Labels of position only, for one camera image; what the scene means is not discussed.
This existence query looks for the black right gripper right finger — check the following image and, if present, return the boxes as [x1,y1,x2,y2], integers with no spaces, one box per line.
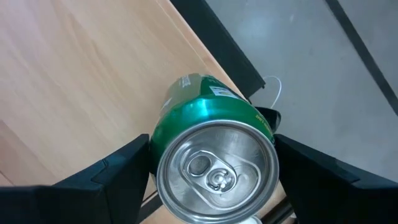
[274,133,398,224]

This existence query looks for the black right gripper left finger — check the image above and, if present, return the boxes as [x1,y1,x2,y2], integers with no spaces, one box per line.
[0,133,151,224]

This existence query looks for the green Sprite can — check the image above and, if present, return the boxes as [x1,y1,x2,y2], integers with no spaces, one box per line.
[150,73,280,224]

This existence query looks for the thin white cable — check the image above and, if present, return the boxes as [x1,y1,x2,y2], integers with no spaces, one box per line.
[262,75,282,109]

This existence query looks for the wooden shelf with black frame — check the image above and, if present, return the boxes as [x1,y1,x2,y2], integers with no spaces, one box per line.
[0,0,293,224]

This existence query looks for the black aluminium table frame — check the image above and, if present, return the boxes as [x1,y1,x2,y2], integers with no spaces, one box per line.
[170,0,267,100]

